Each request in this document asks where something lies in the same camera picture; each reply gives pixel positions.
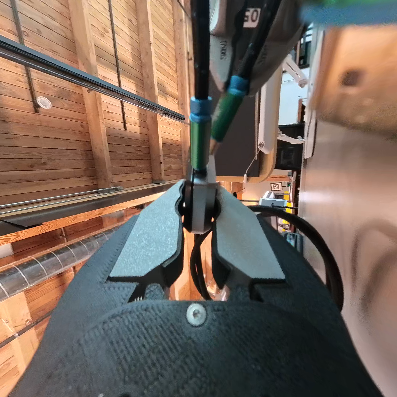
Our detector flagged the black braided switch cable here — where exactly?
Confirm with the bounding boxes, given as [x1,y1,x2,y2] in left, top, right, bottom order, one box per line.
[190,205,344,311]

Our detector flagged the black silver HDMI switch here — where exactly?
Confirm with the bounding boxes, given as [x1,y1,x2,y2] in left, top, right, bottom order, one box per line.
[184,155,218,234]

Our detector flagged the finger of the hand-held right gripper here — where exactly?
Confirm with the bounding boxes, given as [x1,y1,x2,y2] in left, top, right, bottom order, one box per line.
[248,0,306,94]
[210,0,245,92]

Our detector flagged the blurred tan object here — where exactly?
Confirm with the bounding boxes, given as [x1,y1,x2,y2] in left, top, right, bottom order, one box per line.
[310,25,397,134]

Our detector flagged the black ceiling track rail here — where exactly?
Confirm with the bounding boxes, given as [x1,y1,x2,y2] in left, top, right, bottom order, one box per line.
[0,35,186,122]

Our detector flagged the black device green display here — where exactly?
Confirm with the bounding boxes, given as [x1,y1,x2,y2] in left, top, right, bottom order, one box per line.
[284,233,304,252]

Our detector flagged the dark steel beam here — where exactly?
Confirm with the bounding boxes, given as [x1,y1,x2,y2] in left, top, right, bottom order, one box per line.
[0,180,180,236]

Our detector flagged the black ceiling pipe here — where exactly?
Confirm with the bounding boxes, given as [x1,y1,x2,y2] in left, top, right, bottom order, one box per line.
[108,0,128,130]
[11,0,40,114]

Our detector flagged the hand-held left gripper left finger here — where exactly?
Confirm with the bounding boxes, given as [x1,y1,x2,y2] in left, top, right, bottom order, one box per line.
[108,181,186,288]

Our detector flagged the silver ventilation duct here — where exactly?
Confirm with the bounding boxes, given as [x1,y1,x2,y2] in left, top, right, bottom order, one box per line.
[0,225,124,303]

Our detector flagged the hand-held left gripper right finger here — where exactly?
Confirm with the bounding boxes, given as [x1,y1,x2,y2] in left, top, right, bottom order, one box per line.
[212,184,286,288]

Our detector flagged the green plug HDMI cable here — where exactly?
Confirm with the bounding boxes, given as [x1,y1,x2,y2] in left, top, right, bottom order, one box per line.
[209,0,281,154]
[189,0,214,172]
[301,0,397,25]

